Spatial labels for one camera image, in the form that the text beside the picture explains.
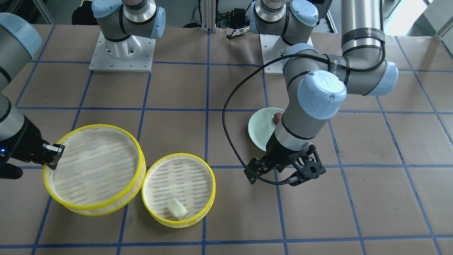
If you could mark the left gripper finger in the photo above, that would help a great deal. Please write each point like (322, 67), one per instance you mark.
(256, 168)

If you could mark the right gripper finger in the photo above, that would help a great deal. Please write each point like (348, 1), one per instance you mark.
(52, 154)

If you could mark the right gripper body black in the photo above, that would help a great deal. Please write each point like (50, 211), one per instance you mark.
(25, 142)

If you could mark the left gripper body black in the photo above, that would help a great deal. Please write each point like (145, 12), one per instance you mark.
(277, 151)

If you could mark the yellow steamer layer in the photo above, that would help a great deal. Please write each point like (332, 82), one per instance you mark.
(101, 170)
(185, 177)

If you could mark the white steamed bun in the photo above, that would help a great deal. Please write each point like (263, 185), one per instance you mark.
(176, 209)

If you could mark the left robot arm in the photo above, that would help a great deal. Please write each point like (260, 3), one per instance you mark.
(317, 84)

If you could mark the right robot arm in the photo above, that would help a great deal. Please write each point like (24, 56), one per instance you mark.
(126, 27)

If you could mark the light green plate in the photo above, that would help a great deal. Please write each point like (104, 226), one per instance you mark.
(261, 126)

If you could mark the brown bun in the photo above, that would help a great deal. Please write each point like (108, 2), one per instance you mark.
(277, 118)

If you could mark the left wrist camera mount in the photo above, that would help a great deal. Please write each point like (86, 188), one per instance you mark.
(307, 165)

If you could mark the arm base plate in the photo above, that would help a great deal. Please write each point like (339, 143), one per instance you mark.
(134, 54)
(272, 47)

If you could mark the aluminium frame post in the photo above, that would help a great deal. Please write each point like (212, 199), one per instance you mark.
(208, 10)

